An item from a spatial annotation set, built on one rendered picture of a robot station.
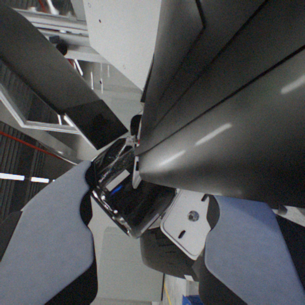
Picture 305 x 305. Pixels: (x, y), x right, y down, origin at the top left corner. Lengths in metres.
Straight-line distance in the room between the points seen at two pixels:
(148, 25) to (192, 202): 0.35
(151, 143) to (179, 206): 0.16
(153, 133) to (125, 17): 0.42
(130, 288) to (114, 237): 1.52
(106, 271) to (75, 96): 7.37
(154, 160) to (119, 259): 7.38
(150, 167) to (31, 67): 0.23
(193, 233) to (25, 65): 0.29
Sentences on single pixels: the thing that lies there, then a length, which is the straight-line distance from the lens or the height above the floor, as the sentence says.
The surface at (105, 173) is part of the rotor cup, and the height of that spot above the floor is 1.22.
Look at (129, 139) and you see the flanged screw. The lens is 0.24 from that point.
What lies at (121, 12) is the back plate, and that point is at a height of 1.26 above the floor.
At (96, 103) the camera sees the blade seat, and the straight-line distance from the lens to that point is 0.36.
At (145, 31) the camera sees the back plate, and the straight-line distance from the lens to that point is 0.52.
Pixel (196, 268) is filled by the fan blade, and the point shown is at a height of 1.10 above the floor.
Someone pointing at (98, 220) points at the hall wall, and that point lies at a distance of 12.56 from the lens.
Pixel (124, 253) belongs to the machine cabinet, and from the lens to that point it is 7.47.
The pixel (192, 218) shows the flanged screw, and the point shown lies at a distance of 0.30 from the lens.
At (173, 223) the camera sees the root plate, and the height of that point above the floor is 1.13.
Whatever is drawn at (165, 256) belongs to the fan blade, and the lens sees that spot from 0.51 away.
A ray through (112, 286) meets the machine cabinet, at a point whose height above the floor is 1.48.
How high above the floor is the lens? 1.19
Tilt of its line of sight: 3 degrees down
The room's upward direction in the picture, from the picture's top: 83 degrees counter-clockwise
